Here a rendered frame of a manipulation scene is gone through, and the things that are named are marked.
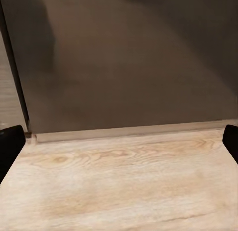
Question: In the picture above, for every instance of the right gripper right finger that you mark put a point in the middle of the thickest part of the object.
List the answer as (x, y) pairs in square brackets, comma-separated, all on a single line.
[(230, 141)]

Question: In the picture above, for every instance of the dishwasher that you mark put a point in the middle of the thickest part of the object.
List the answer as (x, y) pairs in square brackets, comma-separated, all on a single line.
[(13, 110)]

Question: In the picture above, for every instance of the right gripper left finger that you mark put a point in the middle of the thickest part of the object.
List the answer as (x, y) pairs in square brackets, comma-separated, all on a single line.
[(12, 140)]

